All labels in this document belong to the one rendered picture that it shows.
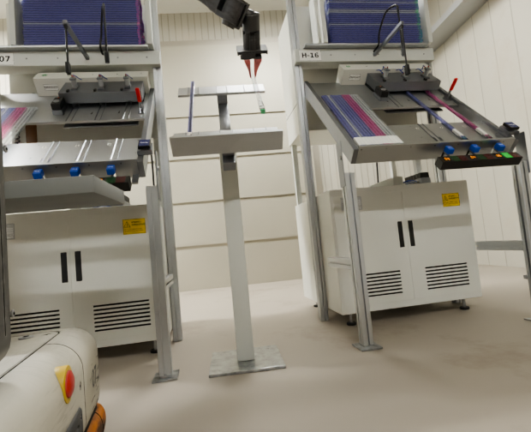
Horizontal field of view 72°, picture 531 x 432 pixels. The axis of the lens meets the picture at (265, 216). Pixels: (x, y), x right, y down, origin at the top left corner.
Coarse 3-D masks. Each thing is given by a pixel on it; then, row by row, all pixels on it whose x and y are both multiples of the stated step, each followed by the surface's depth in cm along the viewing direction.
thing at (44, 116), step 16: (0, 96) 165; (16, 96) 166; (32, 96) 166; (48, 96) 167; (48, 112) 153; (64, 112) 154; (80, 112) 154; (96, 112) 155; (112, 112) 156; (128, 112) 156; (64, 128) 153
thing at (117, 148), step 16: (16, 144) 131; (32, 144) 131; (48, 144) 132; (64, 144) 132; (80, 144) 133; (96, 144) 133; (112, 144) 134; (128, 144) 134; (16, 160) 122; (32, 160) 123; (48, 160) 122; (64, 160) 123; (80, 160) 124
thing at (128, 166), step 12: (12, 168) 116; (24, 168) 117; (36, 168) 117; (48, 168) 118; (60, 168) 119; (84, 168) 120; (96, 168) 121; (120, 168) 123; (132, 168) 123; (12, 180) 118
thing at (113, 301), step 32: (32, 224) 145; (64, 224) 147; (96, 224) 148; (128, 224) 150; (32, 256) 144; (64, 256) 146; (96, 256) 147; (128, 256) 149; (32, 288) 143; (64, 288) 145; (96, 288) 146; (128, 288) 148; (32, 320) 142; (64, 320) 144; (96, 320) 145; (128, 320) 147
